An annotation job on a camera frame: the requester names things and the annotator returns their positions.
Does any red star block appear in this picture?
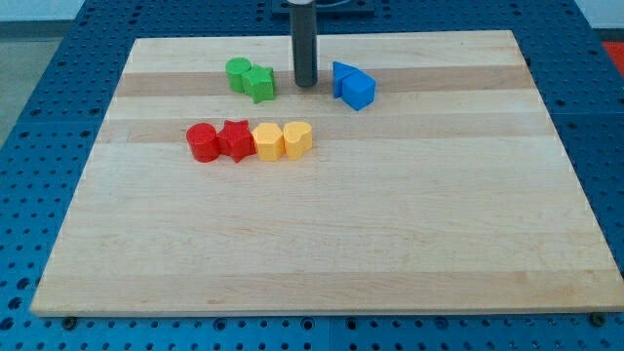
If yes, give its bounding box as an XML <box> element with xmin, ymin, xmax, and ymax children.
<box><xmin>217</xmin><ymin>120</ymin><xmax>256</xmax><ymax>163</ymax></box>

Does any green star block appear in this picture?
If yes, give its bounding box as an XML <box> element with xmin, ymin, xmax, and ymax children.
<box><xmin>242</xmin><ymin>65</ymin><xmax>275</xmax><ymax>103</ymax></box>

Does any yellow heart block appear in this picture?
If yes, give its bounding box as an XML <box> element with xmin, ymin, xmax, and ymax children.
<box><xmin>283</xmin><ymin>122</ymin><xmax>313</xmax><ymax>160</ymax></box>

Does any yellow hexagon block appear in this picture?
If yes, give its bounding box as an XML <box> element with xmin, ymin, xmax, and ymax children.
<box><xmin>252</xmin><ymin>123</ymin><xmax>285</xmax><ymax>161</ymax></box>

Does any blue cube block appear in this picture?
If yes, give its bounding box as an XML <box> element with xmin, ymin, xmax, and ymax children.
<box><xmin>341</xmin><ymin>71</ymin><xmax>376</xmax><ymax>111</ymax></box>

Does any blue triangle block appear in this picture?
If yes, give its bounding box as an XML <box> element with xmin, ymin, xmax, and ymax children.
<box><xmin>332</xmin><ymin>61</ymin><xmax>358</xmax><ymax>98</ymax></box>

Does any red cylinder block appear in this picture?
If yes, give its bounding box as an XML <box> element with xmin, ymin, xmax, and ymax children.
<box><xmin>186</xmin><ymin>123</ymin><xmax>220</xmax><ymax>163</ymax></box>

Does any green cylinder block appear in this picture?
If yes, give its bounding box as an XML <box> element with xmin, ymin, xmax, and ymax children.
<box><xmin>225</xmin><ymin>57</ymin><xmax>252</xmax><ymax>94</ymax></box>

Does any light wooden board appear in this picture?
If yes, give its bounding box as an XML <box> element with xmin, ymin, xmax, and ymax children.
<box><xmin>31</xmin><ymin>30</ymin><xmax>623</xmax><ymax>317</ymax></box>

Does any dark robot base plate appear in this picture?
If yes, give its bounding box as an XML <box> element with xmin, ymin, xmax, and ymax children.
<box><xmin>267</xmin><ymin>0</ymin><xmax>375</xmax><ymax>18</ymax></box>

